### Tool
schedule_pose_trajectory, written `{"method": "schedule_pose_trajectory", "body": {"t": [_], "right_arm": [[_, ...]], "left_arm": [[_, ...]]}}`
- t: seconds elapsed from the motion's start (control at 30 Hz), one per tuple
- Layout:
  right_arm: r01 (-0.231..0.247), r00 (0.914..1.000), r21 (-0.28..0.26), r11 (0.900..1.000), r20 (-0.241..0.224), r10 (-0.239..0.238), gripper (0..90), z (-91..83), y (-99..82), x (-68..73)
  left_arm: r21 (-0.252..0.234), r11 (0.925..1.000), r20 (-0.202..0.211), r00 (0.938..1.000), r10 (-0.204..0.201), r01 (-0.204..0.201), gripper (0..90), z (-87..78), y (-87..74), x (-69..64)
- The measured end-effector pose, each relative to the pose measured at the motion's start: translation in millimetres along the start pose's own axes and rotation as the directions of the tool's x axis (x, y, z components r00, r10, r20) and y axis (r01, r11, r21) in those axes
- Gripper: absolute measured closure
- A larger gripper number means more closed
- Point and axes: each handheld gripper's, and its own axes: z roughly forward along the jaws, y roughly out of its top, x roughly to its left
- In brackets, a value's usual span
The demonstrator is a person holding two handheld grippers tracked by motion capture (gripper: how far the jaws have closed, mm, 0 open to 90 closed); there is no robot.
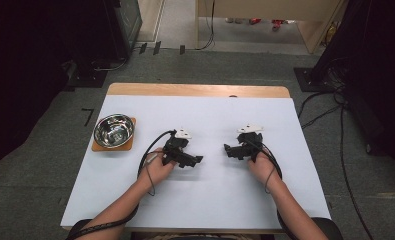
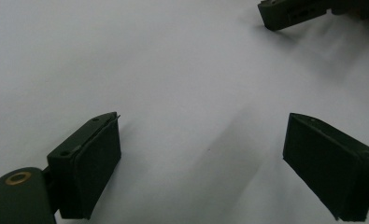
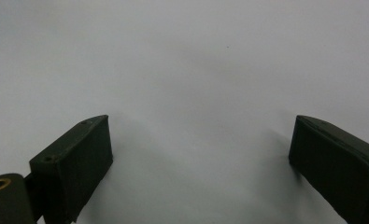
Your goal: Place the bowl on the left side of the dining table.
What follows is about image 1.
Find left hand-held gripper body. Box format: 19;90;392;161
161;128;193;167

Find square wooden trivet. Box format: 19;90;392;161
91;117;137;153

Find black floor cable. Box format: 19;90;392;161
297;89;376;240

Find person's left hand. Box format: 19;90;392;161
138;147;178;188

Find light wooden cabinet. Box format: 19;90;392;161
195;0;349;55

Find black stand base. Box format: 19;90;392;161
293;67;341;93
64;66;109;90

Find pale blue table cover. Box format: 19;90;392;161
60;94;332;231

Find stainless steel bowl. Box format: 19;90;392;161
93;113;136;150

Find glass-fronted dark cabinet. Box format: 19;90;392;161
113;0;143;59

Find black curtain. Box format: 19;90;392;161
0;0;123;178
313;0;395;169

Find person's right hand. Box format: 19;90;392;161
247;149;281;186

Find wooden table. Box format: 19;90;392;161
60;82;332;234

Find thin black wrist cord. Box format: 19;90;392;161
145;162;157;197
264;165;277;195

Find thick black gripper cable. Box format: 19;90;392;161
243;139;297;240
64;129;178;240

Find hanging black cable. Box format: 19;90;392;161
195;0;217;52

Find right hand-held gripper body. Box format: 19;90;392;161
236;123;265;164

